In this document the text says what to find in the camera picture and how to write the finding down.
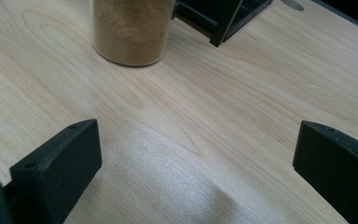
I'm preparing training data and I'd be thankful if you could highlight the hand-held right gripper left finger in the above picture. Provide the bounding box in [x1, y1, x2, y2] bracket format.
[3, 119, 103, 224]

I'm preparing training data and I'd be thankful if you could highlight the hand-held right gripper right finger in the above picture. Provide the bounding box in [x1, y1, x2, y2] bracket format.
[292, 119, 358, 224]

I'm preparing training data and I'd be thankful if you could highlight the black metal rack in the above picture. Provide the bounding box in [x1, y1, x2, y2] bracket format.
[172, 0, 274, 49]

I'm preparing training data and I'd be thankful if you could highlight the brown cardboard object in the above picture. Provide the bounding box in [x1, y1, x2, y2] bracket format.
[89, 0, 177, 67]

